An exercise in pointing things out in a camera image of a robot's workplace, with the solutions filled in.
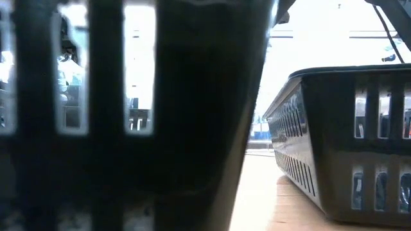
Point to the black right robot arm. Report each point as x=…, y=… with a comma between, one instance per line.
x=399, y=16

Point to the person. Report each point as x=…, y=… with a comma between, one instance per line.
x=69, y=72

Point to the black slotted plastic basket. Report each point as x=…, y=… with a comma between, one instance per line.
x=199, y=112
x=330, y=134

